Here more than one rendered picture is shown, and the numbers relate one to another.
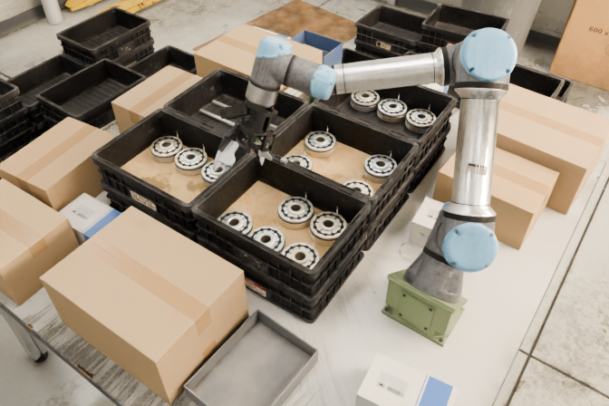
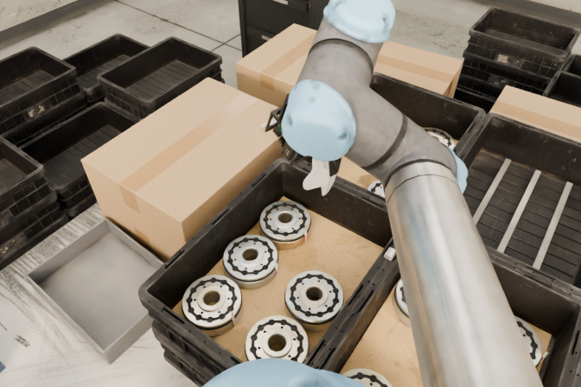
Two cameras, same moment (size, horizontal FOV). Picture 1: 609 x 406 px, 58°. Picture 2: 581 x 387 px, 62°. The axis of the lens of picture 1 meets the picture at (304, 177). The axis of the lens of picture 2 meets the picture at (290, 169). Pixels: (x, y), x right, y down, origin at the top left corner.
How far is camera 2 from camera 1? 123 cm
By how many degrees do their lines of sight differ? 63
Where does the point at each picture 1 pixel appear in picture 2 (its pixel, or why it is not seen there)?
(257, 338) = not seen: hidden behind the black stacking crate
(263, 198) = (350, 259)
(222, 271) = (184, 201)
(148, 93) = (541, 111)
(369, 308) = not seen: outside the picture
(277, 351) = (136, 314)
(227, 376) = (118, 264)
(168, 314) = (137, 161)
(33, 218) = (297, 68)
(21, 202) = not seen: hidden behind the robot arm
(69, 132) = (434, 66)
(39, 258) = (264, 91)
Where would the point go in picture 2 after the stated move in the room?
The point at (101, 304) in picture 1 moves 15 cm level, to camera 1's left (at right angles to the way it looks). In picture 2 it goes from (165, 117) to (177, 81)
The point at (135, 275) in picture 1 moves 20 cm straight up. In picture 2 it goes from (194, 133) to (181, 54)
